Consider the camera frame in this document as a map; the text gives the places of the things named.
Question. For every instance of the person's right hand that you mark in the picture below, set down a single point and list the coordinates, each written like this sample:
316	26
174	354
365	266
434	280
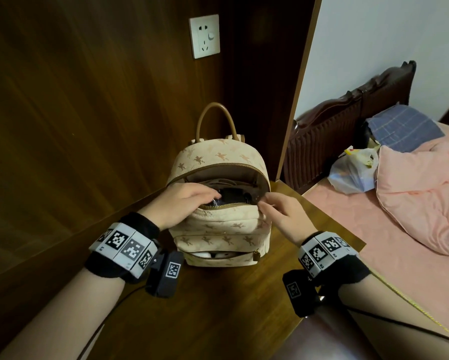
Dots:
292	217

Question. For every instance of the person's left hand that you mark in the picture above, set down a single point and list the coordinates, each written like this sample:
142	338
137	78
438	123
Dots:
172	206

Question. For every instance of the beige horse-print backpack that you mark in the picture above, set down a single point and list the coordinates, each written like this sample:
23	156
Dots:
224	228

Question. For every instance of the large crinkled bag black contents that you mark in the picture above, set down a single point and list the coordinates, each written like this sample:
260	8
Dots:
232	196

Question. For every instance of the white earbuds case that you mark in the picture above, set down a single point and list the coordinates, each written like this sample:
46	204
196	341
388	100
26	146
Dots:
224	254

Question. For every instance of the person's right forearm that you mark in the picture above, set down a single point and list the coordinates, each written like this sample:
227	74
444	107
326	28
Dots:
397	329

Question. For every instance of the person's left forearm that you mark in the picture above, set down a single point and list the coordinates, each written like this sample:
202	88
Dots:
59	318

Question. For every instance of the right marker wristband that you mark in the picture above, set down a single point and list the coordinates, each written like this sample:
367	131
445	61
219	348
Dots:
329	254

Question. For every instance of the marker wristband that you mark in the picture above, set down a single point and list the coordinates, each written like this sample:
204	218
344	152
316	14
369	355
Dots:
329	254
123	245

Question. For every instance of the left marker wristband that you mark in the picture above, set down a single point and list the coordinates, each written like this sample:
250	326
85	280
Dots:
123	245

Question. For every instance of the white plastic bag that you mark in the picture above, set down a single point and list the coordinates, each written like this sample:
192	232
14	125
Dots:
350	176

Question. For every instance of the dark wooden bed headboard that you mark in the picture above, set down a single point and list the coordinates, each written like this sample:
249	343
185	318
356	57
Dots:
322	138

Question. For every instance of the pink quilt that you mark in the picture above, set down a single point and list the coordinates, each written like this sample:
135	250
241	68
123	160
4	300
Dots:
423	198

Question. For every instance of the blue plaid pillow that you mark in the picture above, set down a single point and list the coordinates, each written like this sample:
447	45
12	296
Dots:
404	127

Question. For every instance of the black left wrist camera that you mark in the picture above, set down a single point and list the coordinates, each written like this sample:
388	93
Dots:
168	275

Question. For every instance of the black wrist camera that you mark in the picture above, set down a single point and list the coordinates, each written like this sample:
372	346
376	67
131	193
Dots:
168	275
297	292

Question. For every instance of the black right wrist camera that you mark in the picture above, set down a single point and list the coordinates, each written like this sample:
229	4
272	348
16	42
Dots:
297	292

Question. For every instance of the white wall socket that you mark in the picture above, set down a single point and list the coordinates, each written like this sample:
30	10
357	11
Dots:
205	36

